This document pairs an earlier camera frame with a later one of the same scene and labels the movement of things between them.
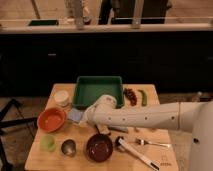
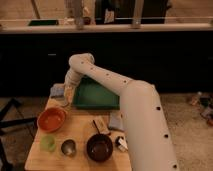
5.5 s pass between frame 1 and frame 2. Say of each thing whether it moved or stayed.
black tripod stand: stayed
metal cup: stayed
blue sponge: moved
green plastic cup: stayed
